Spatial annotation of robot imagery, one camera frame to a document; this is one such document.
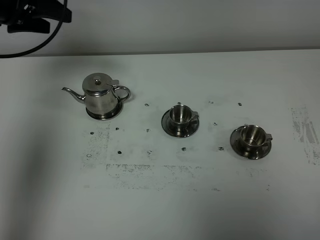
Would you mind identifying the left stainless steel teacup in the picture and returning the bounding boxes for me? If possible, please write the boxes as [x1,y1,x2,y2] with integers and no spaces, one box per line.
[169,104,199,127]

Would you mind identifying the right stainless steel saucer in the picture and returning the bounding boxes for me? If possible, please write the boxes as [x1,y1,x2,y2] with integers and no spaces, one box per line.
[229,124,273,160]

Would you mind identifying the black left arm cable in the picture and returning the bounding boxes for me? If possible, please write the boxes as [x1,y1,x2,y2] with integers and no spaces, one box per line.
[0,0,70,59]

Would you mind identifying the left stainless steel saucer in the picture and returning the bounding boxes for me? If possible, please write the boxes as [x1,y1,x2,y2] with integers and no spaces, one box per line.
[161,110,200,138]

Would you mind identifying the stainless steel teapot saucer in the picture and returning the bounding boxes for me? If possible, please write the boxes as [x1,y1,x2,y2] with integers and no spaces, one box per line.
[85,103,123,121]

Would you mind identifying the stainless steel teacup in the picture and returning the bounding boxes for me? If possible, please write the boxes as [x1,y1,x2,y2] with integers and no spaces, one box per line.
[239,124,273,152]
[169,104,199,127]

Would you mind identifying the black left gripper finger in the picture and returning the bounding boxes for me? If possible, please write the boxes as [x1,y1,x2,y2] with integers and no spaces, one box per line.
[7,21,50,34]
[14,0,72,23]

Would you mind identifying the right stainless steel teacup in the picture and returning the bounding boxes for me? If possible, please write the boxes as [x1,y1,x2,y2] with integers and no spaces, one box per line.
[239,124,273,152]

